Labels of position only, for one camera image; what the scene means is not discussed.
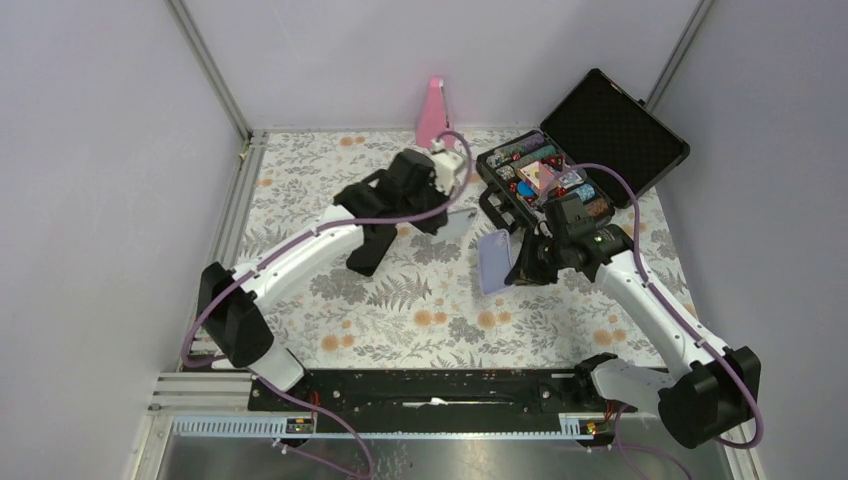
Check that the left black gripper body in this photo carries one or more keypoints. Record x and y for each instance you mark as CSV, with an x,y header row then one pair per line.
x,y
431,198

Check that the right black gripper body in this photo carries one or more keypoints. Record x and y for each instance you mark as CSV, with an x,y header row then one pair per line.
x,y
550,250

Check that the lilac phone case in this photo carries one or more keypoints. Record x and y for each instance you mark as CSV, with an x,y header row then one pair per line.
x,y
494,262

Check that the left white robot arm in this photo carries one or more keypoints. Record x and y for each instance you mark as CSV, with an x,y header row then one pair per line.
x,y
361,223

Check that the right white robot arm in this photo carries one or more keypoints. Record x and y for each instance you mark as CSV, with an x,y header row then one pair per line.
x,y
707,388

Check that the black poker chip case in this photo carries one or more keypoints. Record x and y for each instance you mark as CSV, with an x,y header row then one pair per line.
x,y
605,146

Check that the pink metronome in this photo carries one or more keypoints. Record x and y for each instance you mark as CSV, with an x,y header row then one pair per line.
x,y
433,117

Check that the playing card deck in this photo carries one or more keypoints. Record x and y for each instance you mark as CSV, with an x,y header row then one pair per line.
x,y
539,177

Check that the floral table mat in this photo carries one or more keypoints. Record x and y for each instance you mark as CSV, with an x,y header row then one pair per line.
x,y
423,307

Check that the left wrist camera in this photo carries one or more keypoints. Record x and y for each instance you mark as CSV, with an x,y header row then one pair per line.
x,y
447,165

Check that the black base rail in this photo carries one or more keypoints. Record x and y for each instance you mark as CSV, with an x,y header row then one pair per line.
x,y
442,401

